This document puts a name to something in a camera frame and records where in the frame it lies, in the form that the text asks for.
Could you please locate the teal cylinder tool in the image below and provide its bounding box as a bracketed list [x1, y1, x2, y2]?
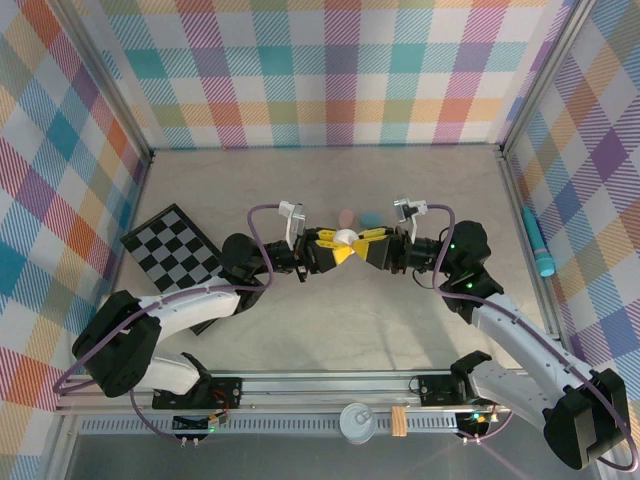
[521, 205, 556, 279]

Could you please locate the black grey checkerboard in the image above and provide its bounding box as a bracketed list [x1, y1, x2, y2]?
[121, 203, 226, 337]

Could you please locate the silver tin can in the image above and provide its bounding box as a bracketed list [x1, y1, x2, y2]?
[339, 402, 377, 446]

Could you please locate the small control board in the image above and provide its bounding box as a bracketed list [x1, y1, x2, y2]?
[455, 408, 497, 437]
[171, 412, 225, 435]

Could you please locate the aluminium side rail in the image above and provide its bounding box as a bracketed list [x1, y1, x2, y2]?
[87, 149, 154, 376]
[498, 145, 574, 351]

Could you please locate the aluminium front rail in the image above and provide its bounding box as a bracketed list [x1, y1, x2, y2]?
[54, 370, 551, 415]

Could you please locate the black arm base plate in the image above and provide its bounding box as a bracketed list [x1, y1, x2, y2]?
[416, 374, 512, 407]
[151, 377, 244, 410]

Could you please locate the slotted grey cable duct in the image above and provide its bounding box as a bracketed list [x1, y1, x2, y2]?
[79, 417, 461, 437]

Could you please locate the aluminium corner post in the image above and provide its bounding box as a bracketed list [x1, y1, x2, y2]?
[57, 0, 156, 161]
[497, 0, 601, 161]

